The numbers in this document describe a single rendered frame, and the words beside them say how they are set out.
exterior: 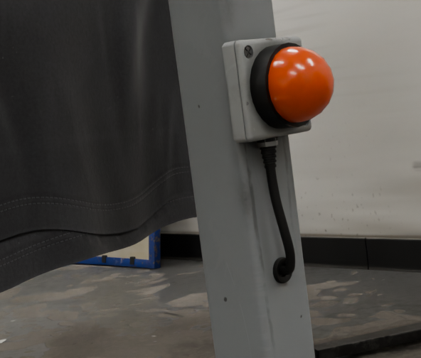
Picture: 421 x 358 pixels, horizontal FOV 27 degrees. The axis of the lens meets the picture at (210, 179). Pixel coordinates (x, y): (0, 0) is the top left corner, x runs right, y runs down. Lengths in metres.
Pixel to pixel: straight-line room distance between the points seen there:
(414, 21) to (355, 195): 0.62
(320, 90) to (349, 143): 2.63
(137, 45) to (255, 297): 0.39
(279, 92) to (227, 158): 0.05
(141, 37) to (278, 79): 0.39
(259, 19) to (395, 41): 2.46
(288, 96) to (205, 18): 0.06
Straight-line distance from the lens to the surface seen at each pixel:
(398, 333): 2.19
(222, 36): 0.45
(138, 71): 0.80
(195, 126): 0.47
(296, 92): 0.43
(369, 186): 3.03
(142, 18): 0.81
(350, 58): 3.02
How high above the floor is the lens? 0.65
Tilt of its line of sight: 5 degrees down
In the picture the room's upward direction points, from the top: 7 degrees counter-clockwise
